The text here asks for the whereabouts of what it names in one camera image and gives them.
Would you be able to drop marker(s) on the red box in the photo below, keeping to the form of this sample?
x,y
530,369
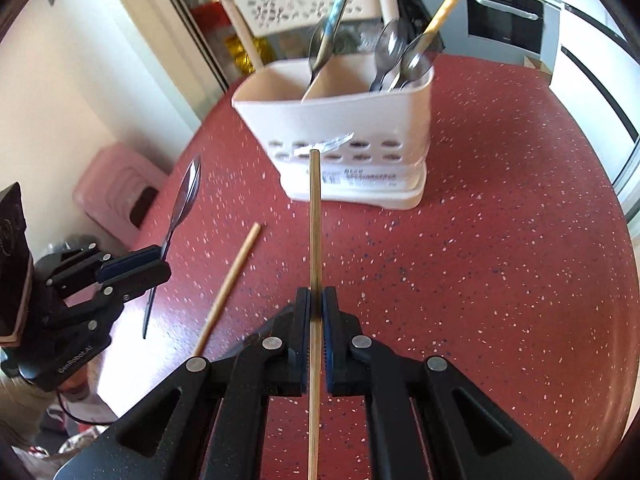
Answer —
x,y
210,15

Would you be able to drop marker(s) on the black bag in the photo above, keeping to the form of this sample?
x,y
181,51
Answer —
x,y
412,5

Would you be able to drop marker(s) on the cardboard box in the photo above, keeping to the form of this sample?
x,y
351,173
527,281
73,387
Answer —
x,y
536,66

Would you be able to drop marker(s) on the cream flower-cutout plastic rack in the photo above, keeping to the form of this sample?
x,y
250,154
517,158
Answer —
x,y
280,5

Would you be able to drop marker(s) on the yellow patterned bamboo chopstick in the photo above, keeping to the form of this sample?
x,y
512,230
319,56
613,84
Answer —
x,y
447,7

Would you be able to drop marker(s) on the white plastic utensil holder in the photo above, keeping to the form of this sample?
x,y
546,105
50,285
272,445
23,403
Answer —
x,y
350,125

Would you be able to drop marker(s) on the plain bamboo chopstick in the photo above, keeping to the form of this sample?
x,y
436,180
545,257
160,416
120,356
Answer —
x,y
230,285
315,235

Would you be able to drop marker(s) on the white sliding door frame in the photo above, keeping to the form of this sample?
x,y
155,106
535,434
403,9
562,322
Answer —
x,y
150,10

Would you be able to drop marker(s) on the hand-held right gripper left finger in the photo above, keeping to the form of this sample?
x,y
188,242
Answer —
x,y
300,340

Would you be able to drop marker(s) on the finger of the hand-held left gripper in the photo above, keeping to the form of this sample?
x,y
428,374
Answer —
x,y
125,262
142,277

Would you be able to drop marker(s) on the gold foil item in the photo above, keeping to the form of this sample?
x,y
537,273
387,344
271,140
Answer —
x,y
245,52

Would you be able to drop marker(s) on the white refrigerator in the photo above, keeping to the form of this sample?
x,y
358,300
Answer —
x,y
590,35

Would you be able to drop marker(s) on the blue patterned bamboo chopstick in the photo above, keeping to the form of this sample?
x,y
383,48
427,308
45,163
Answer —
x,y
341,2

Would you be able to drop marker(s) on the pink plastic stool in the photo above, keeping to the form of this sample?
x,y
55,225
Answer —
x,y
110,185

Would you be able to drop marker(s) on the black built-in oven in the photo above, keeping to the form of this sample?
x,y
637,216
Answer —
x,y
505,15

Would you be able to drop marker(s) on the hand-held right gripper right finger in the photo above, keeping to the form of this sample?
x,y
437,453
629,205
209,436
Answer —
x,y
330,340

